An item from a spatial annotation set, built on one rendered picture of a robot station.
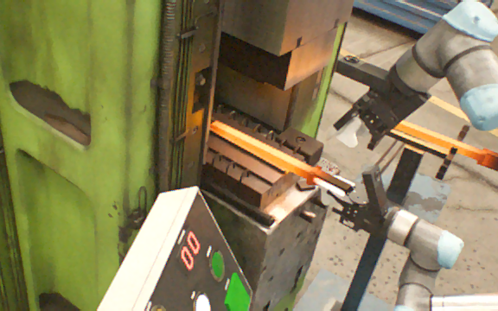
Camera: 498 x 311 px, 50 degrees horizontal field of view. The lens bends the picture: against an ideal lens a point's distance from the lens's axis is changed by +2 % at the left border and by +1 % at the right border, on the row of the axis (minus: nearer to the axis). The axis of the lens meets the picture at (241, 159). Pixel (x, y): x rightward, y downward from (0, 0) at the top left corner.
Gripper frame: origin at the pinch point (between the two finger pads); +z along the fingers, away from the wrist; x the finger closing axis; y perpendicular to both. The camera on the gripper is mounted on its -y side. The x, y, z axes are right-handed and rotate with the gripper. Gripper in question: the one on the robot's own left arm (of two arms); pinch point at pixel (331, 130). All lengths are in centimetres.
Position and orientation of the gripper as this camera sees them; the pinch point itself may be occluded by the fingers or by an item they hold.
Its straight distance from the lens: 107.7
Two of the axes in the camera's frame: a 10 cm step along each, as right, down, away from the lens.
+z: -4.8, 5.0, 7.2
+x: 5.9, -4.1, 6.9
